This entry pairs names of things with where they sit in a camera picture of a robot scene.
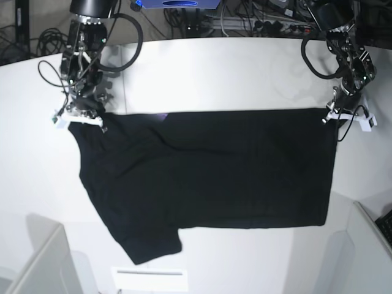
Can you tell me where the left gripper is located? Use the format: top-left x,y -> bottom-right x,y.
322,87 -> 371,124

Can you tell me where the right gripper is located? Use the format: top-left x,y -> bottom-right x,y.
59,89 -> 107,132

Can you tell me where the black T-shirt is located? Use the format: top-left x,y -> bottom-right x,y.
69,108 -> 339,265

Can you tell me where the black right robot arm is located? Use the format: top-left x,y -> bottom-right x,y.
51,1 -> 144,132

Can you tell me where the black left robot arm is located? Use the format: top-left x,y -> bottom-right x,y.
301,1 -> 376,127

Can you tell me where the black keyboard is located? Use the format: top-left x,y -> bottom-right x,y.
375,211 -> 392,244

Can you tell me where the white power strip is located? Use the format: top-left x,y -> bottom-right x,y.
202,17 -> 312,34

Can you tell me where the blue box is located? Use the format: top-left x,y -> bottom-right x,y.
141,0 -> 221,9

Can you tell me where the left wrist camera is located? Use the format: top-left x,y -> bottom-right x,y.
359,113 -> 378,132

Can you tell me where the coiled black cable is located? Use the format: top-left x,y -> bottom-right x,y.
36,28 -> 73,58

